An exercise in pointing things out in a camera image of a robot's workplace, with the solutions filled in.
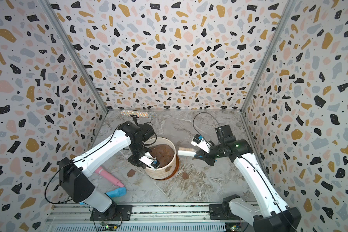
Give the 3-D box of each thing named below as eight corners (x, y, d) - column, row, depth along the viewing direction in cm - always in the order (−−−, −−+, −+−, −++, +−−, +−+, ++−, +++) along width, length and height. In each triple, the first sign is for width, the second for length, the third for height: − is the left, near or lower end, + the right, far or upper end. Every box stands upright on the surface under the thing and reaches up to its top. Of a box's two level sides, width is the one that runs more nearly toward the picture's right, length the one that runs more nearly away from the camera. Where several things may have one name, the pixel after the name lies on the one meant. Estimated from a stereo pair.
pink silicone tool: (96, 172, 89) (94, 171, 87) (101, 167, 92) (99, 165, 90) (121, 188, 83) (120, 187, 81) (126, 182, 86) (125, 180, 84)
